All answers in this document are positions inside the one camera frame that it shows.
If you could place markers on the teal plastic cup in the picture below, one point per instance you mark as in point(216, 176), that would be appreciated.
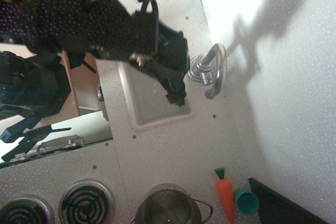
point(246, 201)

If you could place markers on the blue-handled clamp lower left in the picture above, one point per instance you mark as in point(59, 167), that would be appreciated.
point(29, 138)

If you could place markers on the left black stove burner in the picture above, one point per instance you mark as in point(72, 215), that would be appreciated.
point(27, 209)

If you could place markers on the grey rectangular sink basin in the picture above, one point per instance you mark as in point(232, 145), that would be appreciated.
point(146, 101)

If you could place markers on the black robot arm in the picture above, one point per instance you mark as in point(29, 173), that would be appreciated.
point(105, 29)

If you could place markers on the orange toy carrot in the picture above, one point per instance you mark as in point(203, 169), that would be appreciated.
point(225, 194)

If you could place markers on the silver stove knob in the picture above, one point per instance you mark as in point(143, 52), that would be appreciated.
point(100, 94)

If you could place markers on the silver oven door handle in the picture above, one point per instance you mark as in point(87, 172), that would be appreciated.
point(61, 143)

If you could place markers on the black box corner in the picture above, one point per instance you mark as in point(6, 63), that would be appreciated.
point(275, 208)

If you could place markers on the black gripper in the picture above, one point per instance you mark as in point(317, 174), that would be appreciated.
point(171, 61)

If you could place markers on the black stove burner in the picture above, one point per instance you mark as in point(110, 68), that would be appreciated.
point(87, 201)
point(27, 209)

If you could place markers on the silver curved faucet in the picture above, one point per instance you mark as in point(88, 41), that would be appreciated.
point(210, 69)

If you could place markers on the black clamp with blue handle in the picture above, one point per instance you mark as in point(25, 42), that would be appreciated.
point(78, 59)

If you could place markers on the right black stove burner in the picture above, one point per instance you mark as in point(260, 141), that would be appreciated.
point(87, 201)

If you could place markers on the silver metal pot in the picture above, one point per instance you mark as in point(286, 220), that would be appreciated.
point(170, 203)

